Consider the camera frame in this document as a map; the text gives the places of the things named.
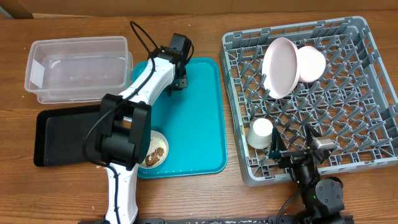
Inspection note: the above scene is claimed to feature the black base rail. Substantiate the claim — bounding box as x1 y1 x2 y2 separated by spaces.
77 215 301 224

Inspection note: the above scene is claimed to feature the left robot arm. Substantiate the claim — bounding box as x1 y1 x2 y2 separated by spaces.
95 33 194 223

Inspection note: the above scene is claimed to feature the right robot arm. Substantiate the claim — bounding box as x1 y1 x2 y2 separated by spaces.
269 124 354 223

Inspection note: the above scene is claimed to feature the teal serving tray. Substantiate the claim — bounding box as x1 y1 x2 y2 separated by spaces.
138 57 228 179

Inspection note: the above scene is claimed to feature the grey dishwasher rack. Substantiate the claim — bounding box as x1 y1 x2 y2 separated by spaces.
220 16 397 187

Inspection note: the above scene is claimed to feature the large pink plate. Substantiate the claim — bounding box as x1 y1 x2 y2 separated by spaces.
262 37 300 99

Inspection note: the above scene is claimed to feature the white paper cup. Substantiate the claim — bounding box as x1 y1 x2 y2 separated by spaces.
246 118 274 149

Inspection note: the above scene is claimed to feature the black plastic tray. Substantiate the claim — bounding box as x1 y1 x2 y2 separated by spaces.
34 105 100 167

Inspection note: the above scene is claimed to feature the clear plastic storage bin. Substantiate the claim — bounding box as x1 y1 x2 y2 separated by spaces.
24 36 133 104

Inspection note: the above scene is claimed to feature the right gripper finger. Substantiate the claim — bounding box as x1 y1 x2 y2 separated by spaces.
304 124 321 146
268 127 287 159

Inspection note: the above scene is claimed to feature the grey bowl with food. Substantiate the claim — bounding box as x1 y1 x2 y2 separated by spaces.
139 130 169 169

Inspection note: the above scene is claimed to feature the pink bowl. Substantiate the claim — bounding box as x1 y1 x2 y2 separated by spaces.
297 46 326 83

